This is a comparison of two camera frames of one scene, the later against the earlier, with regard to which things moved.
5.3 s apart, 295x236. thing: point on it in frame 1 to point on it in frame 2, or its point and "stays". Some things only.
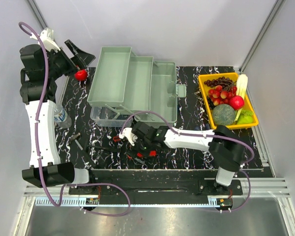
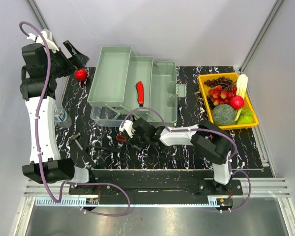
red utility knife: x=152 y=153 to x=140 y=89
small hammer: x=74 y=137 stays
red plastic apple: x=81 y=75 stays
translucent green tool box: x=124 y=84 stays
